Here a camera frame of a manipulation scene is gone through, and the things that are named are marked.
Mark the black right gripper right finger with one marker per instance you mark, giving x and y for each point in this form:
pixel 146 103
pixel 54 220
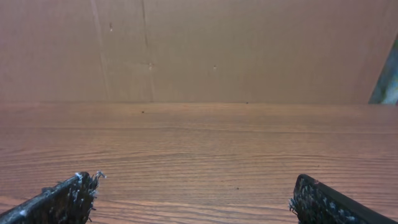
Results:
pixel 314 202

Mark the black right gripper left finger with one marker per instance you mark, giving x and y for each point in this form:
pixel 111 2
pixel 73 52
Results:
pixel 68 202

